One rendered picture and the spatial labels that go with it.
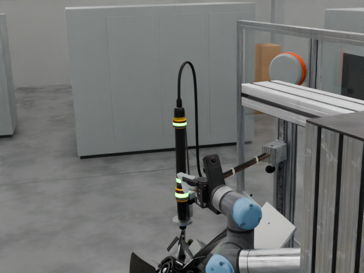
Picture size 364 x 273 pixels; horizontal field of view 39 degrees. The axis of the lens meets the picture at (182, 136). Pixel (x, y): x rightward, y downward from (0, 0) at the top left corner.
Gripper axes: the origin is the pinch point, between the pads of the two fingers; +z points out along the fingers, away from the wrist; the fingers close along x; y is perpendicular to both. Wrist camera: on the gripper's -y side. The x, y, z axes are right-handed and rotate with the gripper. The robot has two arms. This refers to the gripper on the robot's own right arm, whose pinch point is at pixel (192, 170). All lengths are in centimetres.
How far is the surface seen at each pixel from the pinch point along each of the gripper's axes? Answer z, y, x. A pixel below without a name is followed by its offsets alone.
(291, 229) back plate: 2, 31, 42
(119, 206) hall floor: 361, 167, 89
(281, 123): 36, 0, 61
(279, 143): 35, 8, 59
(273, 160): 30, 14, 53
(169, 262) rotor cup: 17.8, 41.5, -1.4
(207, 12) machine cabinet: 503, -27, 275
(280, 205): 36, 38, 62
